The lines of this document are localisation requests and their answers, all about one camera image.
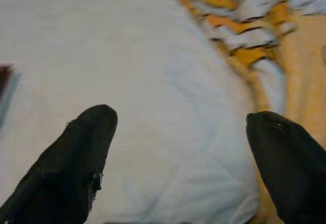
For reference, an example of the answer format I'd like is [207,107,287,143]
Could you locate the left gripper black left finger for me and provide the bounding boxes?
[0,104,118,224]

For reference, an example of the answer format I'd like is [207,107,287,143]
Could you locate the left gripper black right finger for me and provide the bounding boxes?
[246,110,326,224]

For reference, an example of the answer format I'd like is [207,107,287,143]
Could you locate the dark red cover book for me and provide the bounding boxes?
[0,63,22,131]

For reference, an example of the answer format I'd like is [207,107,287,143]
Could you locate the yellow cartoon egg blanket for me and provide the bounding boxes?
[162,0,326,224]

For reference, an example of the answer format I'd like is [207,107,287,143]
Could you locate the white quilted mattress cover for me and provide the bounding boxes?
[0,0,260,224]

